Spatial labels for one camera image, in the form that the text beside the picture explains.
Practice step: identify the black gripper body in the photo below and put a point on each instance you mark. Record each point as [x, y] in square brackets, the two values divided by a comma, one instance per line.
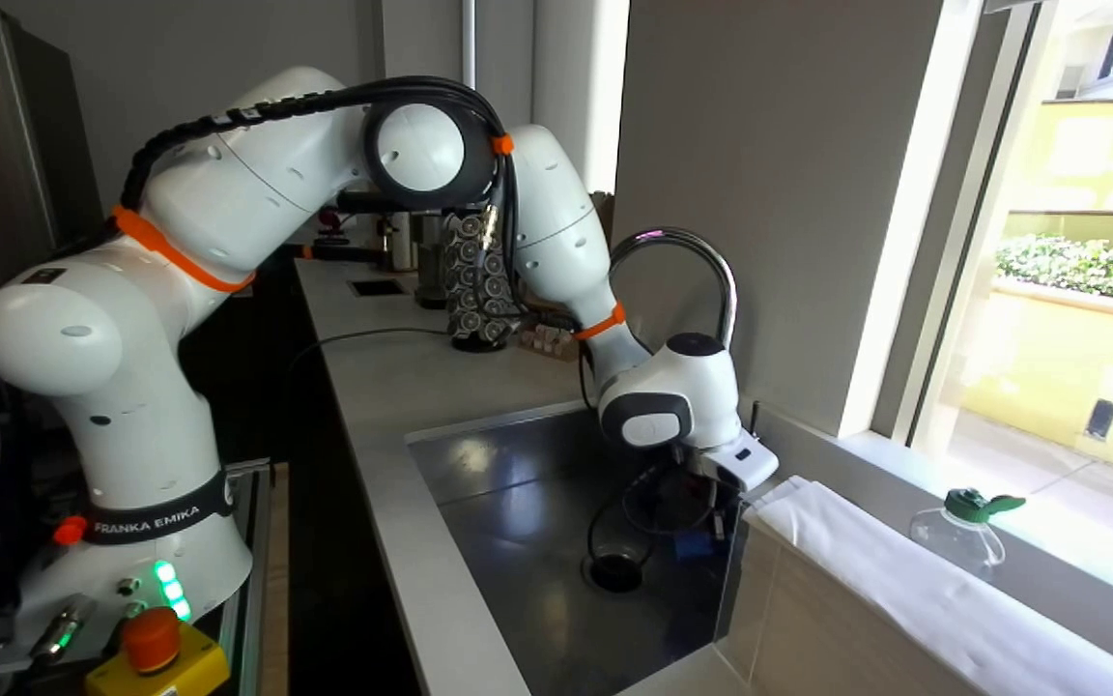
[677, 499]

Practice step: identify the blue sponge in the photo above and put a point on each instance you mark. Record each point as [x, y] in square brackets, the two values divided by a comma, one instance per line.
[698, 542]

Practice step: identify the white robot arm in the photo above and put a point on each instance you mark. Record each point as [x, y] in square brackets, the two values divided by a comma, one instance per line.
[199, 214]

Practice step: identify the stainless steel sink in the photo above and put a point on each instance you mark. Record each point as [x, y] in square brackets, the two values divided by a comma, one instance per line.
[532, 499]

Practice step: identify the white folded towel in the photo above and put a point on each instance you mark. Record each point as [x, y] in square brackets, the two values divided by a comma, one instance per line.
[981, 635]

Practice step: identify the chrome gooseneck faucet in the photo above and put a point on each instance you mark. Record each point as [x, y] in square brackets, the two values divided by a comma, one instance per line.
[711, 262]

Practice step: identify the patterned black white canister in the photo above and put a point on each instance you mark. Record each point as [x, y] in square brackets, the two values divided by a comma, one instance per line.
[475, 287]

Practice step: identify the clear bottle green cap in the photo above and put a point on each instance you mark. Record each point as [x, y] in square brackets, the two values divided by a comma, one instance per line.
[958, 528]

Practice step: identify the yellow emergency stop box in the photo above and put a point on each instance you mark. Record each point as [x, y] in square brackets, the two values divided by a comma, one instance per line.
[161, 657]

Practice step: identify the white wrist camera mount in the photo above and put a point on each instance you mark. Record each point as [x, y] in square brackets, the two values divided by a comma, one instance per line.
[747, 462]

